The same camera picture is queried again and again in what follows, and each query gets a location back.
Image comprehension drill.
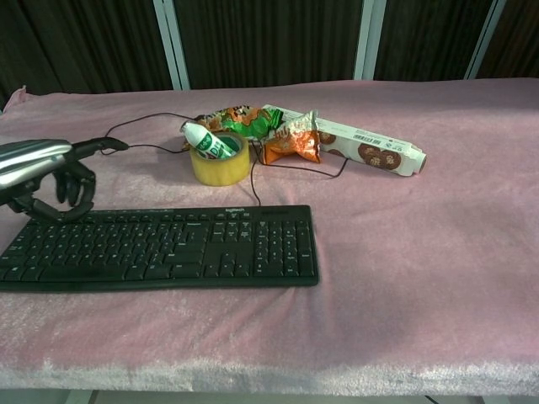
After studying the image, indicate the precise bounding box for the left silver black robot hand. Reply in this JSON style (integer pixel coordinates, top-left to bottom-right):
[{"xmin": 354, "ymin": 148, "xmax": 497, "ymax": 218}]
[{"xmin": 0, "ymin": 136, "xmax": 129, "ymax": 224}]

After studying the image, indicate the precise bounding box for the black Logitech keyboard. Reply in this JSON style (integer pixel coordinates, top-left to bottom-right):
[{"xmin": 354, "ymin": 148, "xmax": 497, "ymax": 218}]
[{"xmin": 0, "ymin": 205, "xmax": 320, "ymax": 293}]

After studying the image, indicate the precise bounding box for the green and white bottle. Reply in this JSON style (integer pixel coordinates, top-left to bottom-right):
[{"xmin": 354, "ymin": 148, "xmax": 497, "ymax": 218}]
[{"xmin": 180, "ymin": 120, "xmax": 236, "ymax": 160}]

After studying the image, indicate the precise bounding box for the yellow packing tape roll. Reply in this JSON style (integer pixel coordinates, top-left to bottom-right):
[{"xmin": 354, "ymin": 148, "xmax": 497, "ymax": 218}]
[{"xmin": 189, "ymin": 135, "xmax": 251, "ymax": 186}]

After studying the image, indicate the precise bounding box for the green orange snack bag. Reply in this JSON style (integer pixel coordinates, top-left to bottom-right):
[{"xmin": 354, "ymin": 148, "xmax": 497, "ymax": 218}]
[{"xmin": 183, "ymin": 105, "xmax": 284, "ymax": 150}]

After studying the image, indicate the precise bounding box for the orange crumpled snack bag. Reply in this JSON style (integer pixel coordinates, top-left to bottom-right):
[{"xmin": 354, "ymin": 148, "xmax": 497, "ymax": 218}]
[{"xmin": 258, "ymin": 109, "xmax": 323, "ymax": 165}]

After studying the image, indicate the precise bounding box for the dark brown curtain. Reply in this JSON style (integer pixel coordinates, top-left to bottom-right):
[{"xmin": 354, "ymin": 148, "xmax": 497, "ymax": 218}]
[{"xmin": 0, "ymin": 0, "xmax": 539, "ymax": 111}]

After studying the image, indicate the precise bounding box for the white chocolate cookie box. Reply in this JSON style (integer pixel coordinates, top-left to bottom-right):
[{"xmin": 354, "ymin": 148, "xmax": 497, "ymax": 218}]
[{"xmin": 261, "ymin": 104, "xmax": 428, "ymax": 178}]

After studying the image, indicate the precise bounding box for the pink fuzzy table cloth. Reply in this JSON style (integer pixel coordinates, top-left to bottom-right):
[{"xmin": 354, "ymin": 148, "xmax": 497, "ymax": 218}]
[{"xmin": 0, "ymin": 77, "xmax": 539, "ymax": 397}]

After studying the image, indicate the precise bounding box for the white window frame post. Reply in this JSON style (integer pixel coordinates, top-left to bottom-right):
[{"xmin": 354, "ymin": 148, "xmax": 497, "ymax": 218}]
[
  {"xmin": 464, "ymin": 0, "xmax": 506, "ymax": 80},
  {"xmin": 353, "ymin": 0, "xmax": 376, "ymax": 81},
  {"xmin": 152, "ymin": 0, "xmax": 191, "ymax": 91}
]

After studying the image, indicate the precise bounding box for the black keyboard cable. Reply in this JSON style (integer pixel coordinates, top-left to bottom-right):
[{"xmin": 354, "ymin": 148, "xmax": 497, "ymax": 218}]
[{"xmin": 102, "ymin": 111, "xmax": 349, "ymax": 207}]

